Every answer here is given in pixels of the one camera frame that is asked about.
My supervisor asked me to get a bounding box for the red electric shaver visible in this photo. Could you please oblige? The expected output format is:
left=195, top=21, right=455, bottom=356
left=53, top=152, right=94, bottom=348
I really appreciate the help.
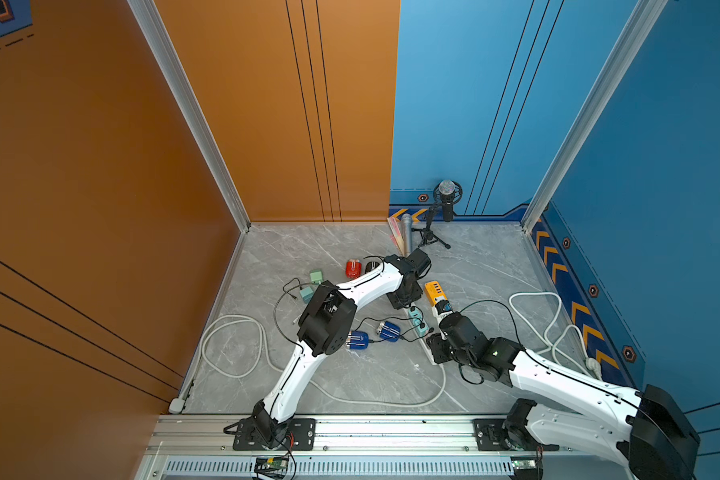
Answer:
left=345, top=259, right=363, bottom=280

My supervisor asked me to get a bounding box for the white power strip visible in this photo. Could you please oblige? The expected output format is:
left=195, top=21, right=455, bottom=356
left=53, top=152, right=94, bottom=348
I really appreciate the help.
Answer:
left=405, top=304, right=437, bottom=366

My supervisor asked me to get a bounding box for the black electric shaver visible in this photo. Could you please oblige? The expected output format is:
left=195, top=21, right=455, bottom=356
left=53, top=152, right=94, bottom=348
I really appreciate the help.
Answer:
left=364, top=260, right=381, bottom=273

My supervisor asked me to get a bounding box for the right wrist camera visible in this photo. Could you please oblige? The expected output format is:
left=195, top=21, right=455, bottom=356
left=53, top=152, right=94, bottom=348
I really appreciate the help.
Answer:
left=432, top=299, right=453, bottom=322

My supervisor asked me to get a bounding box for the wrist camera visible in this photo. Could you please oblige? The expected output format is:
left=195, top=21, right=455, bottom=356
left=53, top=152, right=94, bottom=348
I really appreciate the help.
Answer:
left=406, top=248, right=432, bottom=279
left=432, top=299, right=453, bottom=322

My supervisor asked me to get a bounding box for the teal charger on white strip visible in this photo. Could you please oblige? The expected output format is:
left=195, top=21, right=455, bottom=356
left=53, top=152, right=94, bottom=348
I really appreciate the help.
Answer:
left=408, top=306, right=423, bottom=322

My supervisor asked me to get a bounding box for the yellow power strip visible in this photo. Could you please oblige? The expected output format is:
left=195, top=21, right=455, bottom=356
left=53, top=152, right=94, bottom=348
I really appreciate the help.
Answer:
left=425, top=281, right=449, bottom=307

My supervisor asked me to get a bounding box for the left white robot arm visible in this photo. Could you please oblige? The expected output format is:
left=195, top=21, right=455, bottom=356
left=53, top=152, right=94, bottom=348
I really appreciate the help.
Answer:
left=251, top=249, right=431, bottom=448

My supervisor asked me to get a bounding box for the green USB charger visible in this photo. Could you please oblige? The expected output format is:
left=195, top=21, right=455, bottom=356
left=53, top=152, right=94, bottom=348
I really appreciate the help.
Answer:
left=310, top=269, right=324, bottom=285

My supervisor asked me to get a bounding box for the blue electric shaver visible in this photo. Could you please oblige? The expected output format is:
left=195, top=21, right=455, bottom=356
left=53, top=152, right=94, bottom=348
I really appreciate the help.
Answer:
left=376, top=321, right=402, bottom=342
left=346, top=330, right=370, bottom=350

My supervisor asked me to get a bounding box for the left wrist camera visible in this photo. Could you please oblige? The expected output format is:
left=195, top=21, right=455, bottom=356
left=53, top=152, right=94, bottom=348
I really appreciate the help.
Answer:
left=406, top=248, right=432, bottom=279

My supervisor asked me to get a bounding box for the grey handheld microphone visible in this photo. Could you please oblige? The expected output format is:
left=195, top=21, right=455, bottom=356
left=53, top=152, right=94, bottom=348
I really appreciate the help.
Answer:
left=400, top=213, right=414, bottom=257

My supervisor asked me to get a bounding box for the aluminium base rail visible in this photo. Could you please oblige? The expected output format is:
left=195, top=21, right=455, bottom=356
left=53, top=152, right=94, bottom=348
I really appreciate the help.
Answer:
left=133, top=413, right=577, bottom=480

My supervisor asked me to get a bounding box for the teal USB charger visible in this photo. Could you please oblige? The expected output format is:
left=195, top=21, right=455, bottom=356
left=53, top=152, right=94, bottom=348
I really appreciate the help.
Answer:
left=299, top=286, right=314, bottom=304

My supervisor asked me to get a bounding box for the black microphone on tripod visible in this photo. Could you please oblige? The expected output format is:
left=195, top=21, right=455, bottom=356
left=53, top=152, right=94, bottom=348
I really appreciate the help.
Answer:
left=417, top=180, right=463, bottom=249

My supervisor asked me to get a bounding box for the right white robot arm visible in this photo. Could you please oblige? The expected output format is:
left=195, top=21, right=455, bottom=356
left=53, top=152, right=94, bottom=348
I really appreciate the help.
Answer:
left=426, top=312, right=700, bottom=479

